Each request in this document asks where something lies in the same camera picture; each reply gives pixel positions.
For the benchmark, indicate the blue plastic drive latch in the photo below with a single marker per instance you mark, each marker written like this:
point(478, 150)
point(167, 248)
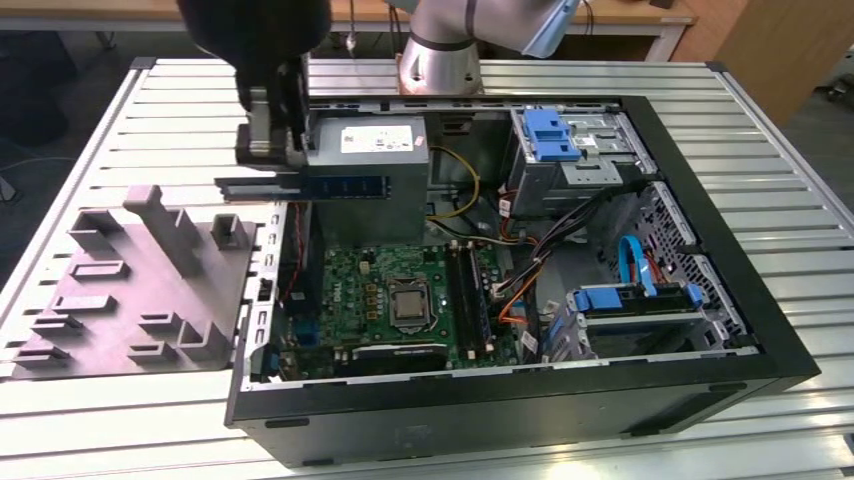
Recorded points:
point(550, 135)

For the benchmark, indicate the green motherboard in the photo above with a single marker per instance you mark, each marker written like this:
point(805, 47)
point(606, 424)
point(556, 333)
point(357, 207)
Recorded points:
point(350, 277)

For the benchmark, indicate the hard disk in blue carrier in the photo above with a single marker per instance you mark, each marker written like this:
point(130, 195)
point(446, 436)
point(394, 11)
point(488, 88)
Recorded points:
point(597, 300)

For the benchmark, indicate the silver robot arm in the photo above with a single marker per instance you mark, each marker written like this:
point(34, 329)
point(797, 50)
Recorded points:
point(441, 60)

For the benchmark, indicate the black PC case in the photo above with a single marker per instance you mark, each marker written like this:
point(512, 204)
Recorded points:
point(468, 415)

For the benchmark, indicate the grey metal drive cage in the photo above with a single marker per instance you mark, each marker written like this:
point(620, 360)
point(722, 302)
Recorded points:
point(601, 175)

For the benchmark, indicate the grey parts rack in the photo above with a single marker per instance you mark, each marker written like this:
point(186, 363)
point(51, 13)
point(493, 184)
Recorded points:
point(167, 300)

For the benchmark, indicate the black graphics card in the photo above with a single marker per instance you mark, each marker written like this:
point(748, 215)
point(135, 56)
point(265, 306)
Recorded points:
point(401, 357)

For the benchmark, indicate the wooden cabinet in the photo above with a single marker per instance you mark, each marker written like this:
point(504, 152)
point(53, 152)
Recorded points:
point(768, 40)

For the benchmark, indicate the blue VGA port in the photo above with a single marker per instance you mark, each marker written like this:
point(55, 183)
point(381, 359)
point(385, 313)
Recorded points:
point(273, 362)

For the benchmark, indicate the wooden desk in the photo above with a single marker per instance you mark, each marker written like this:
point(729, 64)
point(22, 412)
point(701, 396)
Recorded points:
point(634, 12)

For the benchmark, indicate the grey power supply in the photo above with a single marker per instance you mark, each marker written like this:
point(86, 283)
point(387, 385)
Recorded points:
point(367, 220)

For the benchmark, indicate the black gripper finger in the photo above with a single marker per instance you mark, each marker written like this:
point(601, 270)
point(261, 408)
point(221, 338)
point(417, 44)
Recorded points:
point(299, 115)

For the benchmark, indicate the silver CPU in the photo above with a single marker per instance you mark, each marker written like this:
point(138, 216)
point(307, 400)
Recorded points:
point(409, 306)

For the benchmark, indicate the black case fan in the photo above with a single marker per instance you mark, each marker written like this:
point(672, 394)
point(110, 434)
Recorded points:
point(309, 280)

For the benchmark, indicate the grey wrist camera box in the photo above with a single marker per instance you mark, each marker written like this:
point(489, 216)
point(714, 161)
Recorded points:
point(263, 145)

